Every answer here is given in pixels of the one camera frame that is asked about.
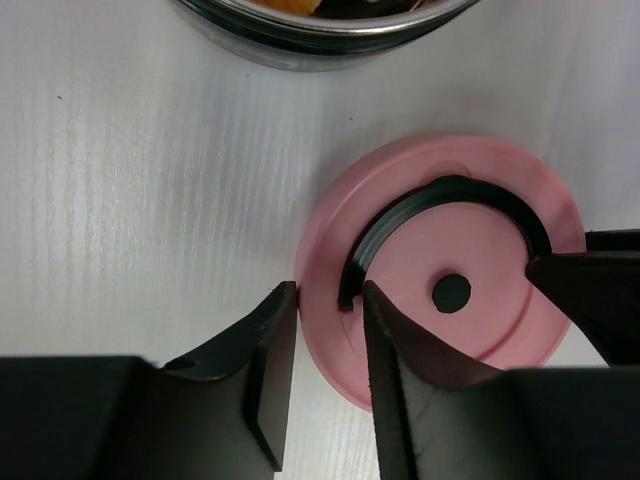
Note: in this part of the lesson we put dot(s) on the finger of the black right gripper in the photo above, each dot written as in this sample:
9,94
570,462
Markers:
598,290

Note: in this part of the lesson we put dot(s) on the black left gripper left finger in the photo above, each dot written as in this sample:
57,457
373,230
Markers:
219,411

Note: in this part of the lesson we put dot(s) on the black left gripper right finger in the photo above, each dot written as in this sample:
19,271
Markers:
440,414

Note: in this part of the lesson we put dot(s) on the pink round lid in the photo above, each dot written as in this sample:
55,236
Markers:
458,270

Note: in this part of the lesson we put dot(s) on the round steel lunch bowl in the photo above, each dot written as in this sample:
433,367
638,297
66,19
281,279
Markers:
337,35

